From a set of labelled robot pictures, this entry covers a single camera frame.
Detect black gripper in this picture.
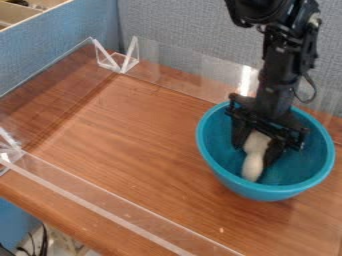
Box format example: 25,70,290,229
225,93,309,168

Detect wooden shelf box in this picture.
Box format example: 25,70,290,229
0,0,75,33

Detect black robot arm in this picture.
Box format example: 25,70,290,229
225,0,322,167

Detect clear acrylic front barrier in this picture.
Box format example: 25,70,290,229
0,127,243,256

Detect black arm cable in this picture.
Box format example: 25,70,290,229
293,71,318,104

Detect clear acrylic back barrier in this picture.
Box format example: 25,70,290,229
126,36,342,119

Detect white brown-capped toy mushroom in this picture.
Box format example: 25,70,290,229
242,131,271,182

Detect clear acrylic barrier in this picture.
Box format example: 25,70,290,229
126,36,342,119
0,127,243,256

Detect blue plastic bowl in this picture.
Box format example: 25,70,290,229
195,102,337,202

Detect black cables under table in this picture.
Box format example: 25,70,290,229
0,222,51,256

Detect clear acrylic corner bracket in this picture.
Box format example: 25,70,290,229
92,36,140,74

